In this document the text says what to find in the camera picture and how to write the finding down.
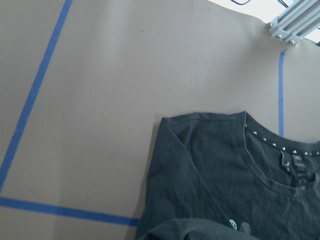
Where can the black graphic t-shirt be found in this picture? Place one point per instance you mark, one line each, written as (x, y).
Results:
(226, 177)

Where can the aluminium frame post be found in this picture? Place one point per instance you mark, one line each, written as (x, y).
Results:
(296, 22)

